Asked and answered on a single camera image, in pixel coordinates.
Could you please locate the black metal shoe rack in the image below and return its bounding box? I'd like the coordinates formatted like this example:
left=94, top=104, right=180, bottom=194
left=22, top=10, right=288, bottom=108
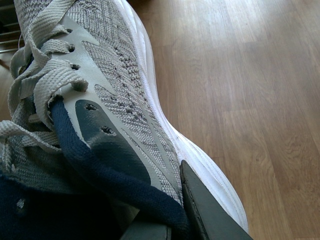
left=0, top=0, right=25, bottom=70

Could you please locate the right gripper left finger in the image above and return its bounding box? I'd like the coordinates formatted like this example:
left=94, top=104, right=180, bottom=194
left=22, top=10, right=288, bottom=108
left=120, top=220, right=172, bottom=240

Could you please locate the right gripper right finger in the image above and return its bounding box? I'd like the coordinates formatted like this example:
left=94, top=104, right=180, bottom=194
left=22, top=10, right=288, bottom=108
left=180, top=160, right=252, bottom=240

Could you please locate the grey knit sneaker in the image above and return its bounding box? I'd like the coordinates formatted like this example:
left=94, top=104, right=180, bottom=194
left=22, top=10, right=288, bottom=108
left=0, top=0, right=249, bottom=240

